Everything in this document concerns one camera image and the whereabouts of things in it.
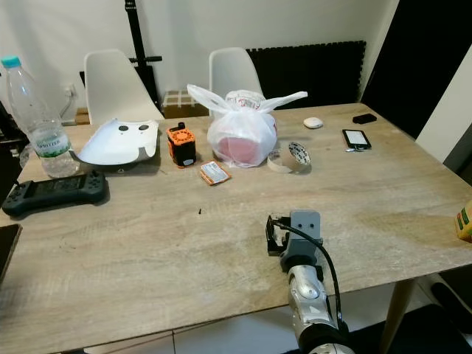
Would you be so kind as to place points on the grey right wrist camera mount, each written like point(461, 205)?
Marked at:
point(306, 225)

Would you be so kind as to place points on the small black case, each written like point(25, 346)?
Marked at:
point(364, 118)

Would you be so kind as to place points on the black stand pole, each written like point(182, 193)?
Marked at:
point(136, 37)

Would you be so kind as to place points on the black foam wall panel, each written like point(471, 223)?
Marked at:
point(317, 74)

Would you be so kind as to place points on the black handheld game controller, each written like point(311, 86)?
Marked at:
point(51, 195)

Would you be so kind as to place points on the white curved plastic cover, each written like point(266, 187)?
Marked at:
point(114, 144)

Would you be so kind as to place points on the small orange black device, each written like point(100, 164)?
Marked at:
point(181, 147)

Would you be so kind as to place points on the yellow green juice carton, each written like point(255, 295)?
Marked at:
point(464, 225)

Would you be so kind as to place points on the white plastic bag pink contents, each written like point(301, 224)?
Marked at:
point(240, 136)

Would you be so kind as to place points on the plain black floor mat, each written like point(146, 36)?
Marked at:
point(405, 344)

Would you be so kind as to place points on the crushed clear plastic bottle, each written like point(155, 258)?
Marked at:
point(28, 155)

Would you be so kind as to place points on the beige tape roll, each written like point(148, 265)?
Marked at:
point(299, 155)

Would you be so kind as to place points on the white checkered box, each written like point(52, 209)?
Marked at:
point(181, 99)

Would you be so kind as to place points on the clear water bottle teal cap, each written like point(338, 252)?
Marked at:
point(44, 133)

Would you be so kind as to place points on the wooden table leg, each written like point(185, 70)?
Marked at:
point(398, 310)

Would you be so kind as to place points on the orange snack packet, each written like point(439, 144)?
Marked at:
point(214, 173)

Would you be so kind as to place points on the black e-reader white screen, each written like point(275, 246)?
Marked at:
point(357, 140)

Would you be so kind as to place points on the white plastic shell chair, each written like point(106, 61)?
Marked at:
point(232, 70)
point(118, 88)

